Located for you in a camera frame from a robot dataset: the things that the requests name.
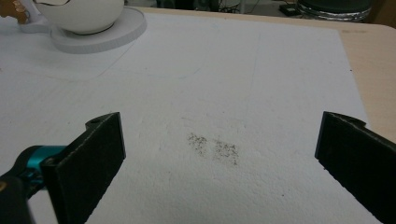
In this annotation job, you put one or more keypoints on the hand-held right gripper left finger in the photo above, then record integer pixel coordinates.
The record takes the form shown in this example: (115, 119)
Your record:
(84, 168)

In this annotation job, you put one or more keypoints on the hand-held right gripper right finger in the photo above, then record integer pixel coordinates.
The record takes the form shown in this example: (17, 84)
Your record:
(361, 158)

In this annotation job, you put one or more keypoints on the white foam mat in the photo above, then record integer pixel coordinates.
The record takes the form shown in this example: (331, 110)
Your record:
(202, 93)

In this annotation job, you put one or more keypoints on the white stand with pole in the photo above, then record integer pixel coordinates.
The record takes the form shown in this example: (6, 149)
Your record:
(124, 29)

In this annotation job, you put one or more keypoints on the black round stool, chrome base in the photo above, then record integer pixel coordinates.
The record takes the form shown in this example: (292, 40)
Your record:
(334, 11)

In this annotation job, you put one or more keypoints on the white eggshell-shaped bowl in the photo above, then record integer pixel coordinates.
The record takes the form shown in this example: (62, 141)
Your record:
(81, 17)

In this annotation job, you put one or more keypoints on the flat black device on floor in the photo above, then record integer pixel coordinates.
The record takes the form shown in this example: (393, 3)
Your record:
(289, 9)

